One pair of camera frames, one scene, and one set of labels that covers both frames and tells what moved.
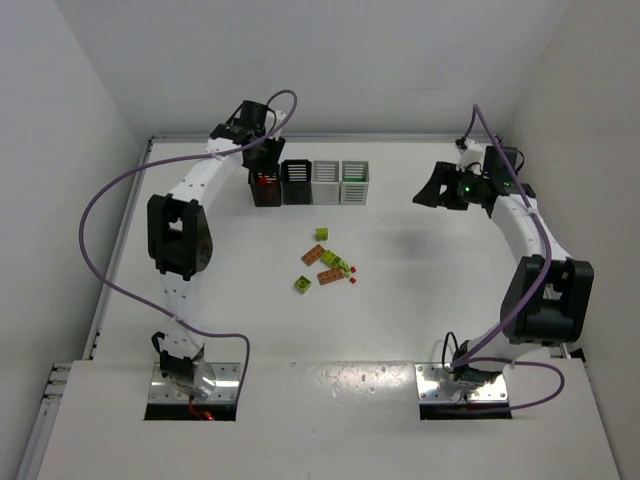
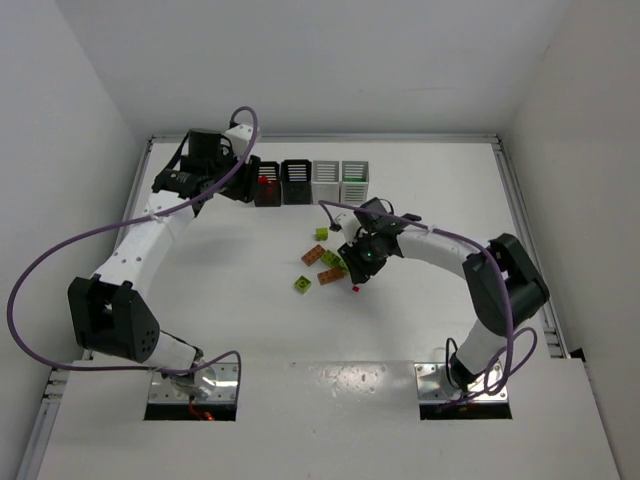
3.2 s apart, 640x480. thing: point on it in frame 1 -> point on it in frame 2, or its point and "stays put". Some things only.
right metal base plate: (437, 382) stays put
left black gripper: (267, 163) -> (248, 178)
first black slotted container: (265, 185) stays put
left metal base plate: (225, 389) stays put
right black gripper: (448, 185) -> (355, 262)
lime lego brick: (334, 260) stays put
